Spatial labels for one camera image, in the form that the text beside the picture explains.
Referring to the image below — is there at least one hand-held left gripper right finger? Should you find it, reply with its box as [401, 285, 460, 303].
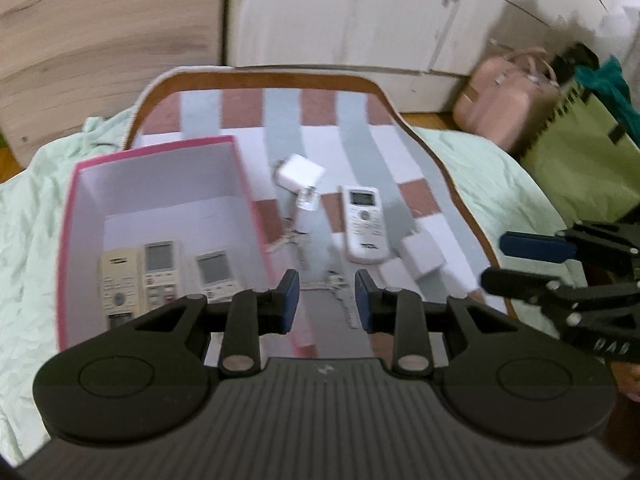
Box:
[354, 269, 521, 378]

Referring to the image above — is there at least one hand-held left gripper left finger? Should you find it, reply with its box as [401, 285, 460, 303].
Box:
[132, 269, 301, 378]

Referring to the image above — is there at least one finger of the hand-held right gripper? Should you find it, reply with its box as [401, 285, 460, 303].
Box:
[480, 267, 586, 321]
[499, 220, 640, 266]

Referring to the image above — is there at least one bunch of keys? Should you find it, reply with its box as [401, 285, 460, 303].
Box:
[267, 227, 358, 328]

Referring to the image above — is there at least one white remote control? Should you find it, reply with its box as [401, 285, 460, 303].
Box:
[340, 185, 392, 265]

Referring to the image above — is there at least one white cube charger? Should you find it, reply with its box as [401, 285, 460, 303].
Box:
[399, 231, 447, 281]

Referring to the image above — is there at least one pale remote control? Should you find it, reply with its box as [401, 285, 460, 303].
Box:
[194, 249, 243, 303]

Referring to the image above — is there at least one small white wall charger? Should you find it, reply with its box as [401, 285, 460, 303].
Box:
[295, 186, 323, 221]

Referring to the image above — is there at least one large white wall charger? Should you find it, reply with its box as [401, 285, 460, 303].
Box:
[274, 154, 326, 193]

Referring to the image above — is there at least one slim cream remote control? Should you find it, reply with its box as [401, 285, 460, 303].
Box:
[142, 240, 181, 313]

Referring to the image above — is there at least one pink cardboard box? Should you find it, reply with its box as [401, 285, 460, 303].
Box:
[56, 135, 281, 353]

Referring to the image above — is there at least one green bag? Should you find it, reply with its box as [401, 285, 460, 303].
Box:
[520, 80, 640, 226]

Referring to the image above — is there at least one pink backpack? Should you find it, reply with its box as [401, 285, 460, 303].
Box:
[452, 46, 561, 153]

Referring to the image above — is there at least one teal cloth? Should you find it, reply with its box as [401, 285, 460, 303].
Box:
[572, 57, 640, 146]

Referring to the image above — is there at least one checked mat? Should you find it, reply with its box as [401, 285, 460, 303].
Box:
[122, 65, 506, 356]

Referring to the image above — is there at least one light green blanket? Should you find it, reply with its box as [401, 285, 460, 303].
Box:
[0, 107, 576, 471]

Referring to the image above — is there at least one light wooden wardrobe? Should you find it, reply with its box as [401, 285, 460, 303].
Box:
[222, 0, 640, 78]

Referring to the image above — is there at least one brown wooden cabinet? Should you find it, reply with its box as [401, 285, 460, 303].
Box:
[0, 0, 231, 168]

